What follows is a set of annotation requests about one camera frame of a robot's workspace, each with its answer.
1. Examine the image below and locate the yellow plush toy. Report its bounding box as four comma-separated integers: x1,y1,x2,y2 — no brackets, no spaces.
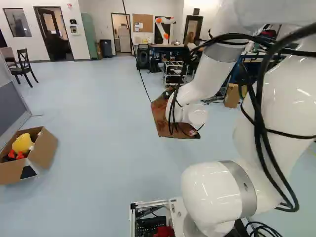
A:
11,133,36,155

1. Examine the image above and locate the small closed cardboard box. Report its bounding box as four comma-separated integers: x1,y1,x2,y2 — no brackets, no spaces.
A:
223,83,248,109

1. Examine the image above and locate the open cardboard box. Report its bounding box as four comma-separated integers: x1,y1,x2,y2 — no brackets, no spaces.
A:
0,126,59,186

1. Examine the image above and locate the black equipment case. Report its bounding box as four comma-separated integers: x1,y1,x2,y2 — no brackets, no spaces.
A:
164,60,186,86

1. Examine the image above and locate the person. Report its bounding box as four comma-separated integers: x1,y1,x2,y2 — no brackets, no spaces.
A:
184,31,199,54

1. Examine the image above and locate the black trash bin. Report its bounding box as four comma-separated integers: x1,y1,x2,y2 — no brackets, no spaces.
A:
99,39,113,59

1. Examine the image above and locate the blue work table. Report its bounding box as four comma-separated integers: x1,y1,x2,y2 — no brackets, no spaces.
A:
149,43,192,74

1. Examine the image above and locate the black wooden chair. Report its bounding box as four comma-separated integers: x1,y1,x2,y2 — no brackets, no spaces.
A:
9,48,40,88

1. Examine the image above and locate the grey office partition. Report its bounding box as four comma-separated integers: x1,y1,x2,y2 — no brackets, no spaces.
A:
0,53,33,139

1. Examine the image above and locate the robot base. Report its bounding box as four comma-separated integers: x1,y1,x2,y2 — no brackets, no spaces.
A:
129,197,185,237

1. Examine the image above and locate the black floor appliance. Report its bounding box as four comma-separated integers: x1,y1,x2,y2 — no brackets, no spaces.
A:
136,43,150,72

